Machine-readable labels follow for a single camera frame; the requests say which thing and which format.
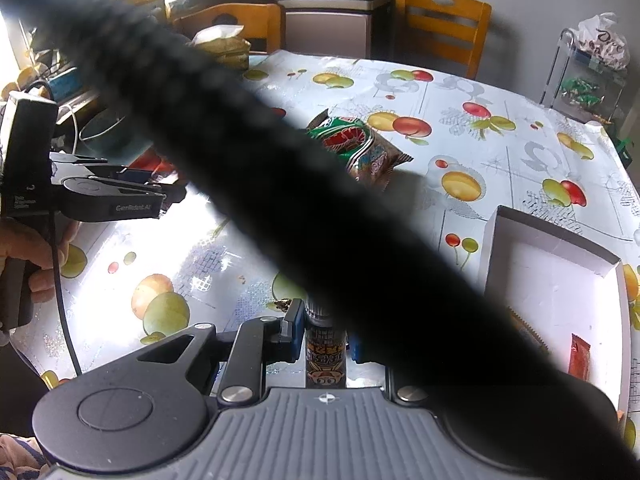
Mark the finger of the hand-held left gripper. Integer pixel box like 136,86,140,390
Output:
147,180,187,206
50,152,153,183

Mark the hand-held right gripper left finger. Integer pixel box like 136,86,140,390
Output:
120,299,306,407

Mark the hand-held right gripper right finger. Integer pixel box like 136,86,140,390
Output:
348,332,436,407

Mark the small printed bottle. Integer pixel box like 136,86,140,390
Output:
305,300,348,403

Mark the brown snack packet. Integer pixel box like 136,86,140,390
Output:
506,305,551,356

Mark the green snack bag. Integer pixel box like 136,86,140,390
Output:
306,112,375,161

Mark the red patterned snack bag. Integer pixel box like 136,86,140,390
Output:
350,132,414,192

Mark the white cardboard box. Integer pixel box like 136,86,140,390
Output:
481,204,632,418

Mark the long red snack packet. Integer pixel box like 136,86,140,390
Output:
569,334,592,382

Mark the person's left hand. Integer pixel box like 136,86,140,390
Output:
0,216,81,306

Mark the glass pot lid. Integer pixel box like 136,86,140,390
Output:
80,105,151,158

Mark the gold bag with tissue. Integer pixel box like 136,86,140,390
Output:
192,25,251,68

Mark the orange wooden chair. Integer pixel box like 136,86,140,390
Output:
395,0,493,81
172,2,283,56

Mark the grey cabinet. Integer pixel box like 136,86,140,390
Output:
277,0,393,61

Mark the fruit print tablecloth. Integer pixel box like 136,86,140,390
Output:
10,50,640,441

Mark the person's striped clothing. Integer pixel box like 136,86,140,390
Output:
0,432,51,480

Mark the green shopping bag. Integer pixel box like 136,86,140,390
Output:
607,125,635,162

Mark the pile of green candies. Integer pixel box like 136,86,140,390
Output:
560,77,601,106

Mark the white printed plastic bag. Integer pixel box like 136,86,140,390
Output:
570,12,632,71

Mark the white cable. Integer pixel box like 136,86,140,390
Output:
71,105,84,156

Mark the dark blurred strap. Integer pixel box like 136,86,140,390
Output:
0,0,640,480

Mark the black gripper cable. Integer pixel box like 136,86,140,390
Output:
47,210,85,377

